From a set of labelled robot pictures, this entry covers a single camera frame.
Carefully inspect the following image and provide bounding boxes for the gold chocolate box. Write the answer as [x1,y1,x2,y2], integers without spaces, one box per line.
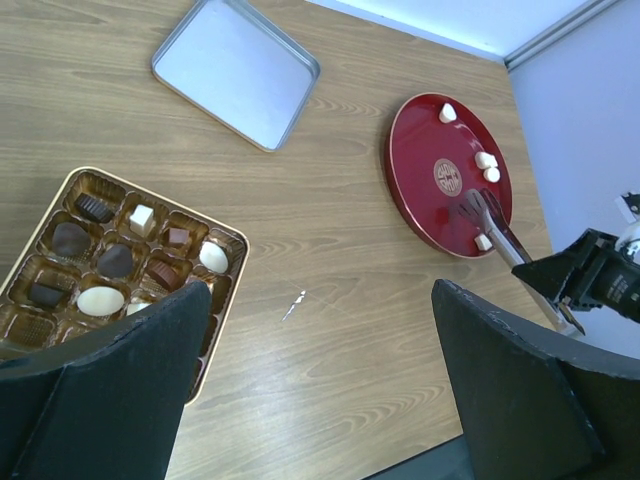
[1,167,250,402]

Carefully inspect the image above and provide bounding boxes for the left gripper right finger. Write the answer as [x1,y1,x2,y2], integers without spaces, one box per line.
[431,279,639,479]

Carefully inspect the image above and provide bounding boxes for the white chocolate in box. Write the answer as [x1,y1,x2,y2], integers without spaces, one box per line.
[199,241,229,274]

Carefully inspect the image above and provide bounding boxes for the silver tin lid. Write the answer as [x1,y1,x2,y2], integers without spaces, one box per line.
[151,1,321,152]

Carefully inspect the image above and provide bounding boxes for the aluminium frame rail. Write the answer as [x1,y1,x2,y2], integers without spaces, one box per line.
[504,0,627,74]

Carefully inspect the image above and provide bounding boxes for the white scrap on table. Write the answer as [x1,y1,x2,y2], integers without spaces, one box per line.
[281,290,307,322]

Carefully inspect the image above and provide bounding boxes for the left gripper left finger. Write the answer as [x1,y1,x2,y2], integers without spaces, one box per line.
[1,282,212,479]

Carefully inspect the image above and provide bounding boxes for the white chocolate pair right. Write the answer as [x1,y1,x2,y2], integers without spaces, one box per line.
[474,151,501,183]

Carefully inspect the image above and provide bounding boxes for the brown metal tongs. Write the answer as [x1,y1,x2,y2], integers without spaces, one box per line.
[456,188,585,338]

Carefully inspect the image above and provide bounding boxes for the round red plate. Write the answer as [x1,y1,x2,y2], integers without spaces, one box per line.
[383,93,513,259]

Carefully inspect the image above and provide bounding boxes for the white heart chocolate top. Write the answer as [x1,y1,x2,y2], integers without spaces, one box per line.
[438,103,457,124]

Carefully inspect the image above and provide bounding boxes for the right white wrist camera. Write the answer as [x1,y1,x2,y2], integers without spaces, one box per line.
[615,191,640,224]

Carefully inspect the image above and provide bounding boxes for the white square chocolate bottom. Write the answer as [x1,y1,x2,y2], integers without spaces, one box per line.
[474,234,493,252]

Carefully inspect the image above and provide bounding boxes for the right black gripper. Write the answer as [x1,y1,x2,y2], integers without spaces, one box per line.
[512,229,639,322]

